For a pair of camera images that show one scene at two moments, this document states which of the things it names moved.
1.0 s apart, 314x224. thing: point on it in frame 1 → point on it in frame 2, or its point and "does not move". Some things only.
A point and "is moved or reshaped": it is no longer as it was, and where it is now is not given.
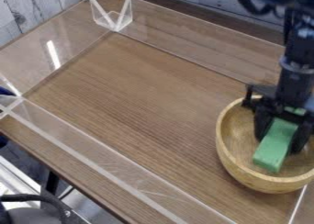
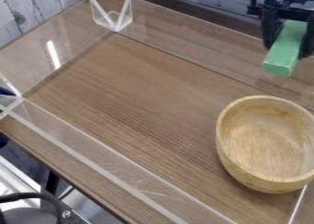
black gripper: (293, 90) → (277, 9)
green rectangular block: (274, 148) is moved or reshaped
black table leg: (53, 183) does not move
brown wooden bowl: (236, 146) does not move
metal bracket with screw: (69, 217) does not move
